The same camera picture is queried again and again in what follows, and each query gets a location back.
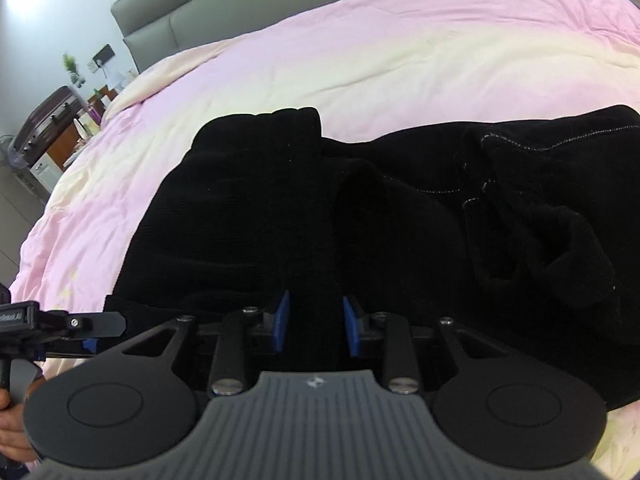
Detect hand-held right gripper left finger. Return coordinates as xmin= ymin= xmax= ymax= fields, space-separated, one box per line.
xmin=117 ymin=289 xmax=292 ymax=397

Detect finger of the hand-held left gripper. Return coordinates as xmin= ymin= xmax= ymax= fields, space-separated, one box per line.
xmin=30 ymin=338 xmax=99 ymax=361
xmin=38 ymin=310 xmax=127 ymax=341

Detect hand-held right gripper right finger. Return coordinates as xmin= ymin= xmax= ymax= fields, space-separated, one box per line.
xmin=341 ymin=295 xmax=508 ymax=396

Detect black pants with grey drawstring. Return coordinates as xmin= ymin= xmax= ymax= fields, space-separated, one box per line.
xmin=102 ymin=104 xmax=640 ymax=411

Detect person's left hand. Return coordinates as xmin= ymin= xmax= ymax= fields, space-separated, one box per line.
xmin=0 ymin=389 xmax=35 ymax=464

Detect white cabinet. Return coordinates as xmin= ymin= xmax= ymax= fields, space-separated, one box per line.
xmin=29 ymin=152 xmax=64 ymax=194

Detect wooden nightstand with white top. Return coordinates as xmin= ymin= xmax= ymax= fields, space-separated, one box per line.
xmin=47 ymin=72 xmax=138 ymax=172

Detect brown suitcase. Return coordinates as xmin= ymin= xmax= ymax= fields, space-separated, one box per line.
xmin=10 ymin=85 xmax=84 ymax=168

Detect small green potted plant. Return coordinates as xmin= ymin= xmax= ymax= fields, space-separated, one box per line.
xmin=62 ymin=52 xmax=86 ymax=86

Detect pink floral blanket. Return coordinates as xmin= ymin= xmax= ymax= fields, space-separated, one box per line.
xmin=10 ymin=0 xmax=640 ymax=480

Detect grey padded headboard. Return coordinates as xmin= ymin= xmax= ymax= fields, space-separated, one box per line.
xmin=110 ymin=0 xmax=281 ymax=74

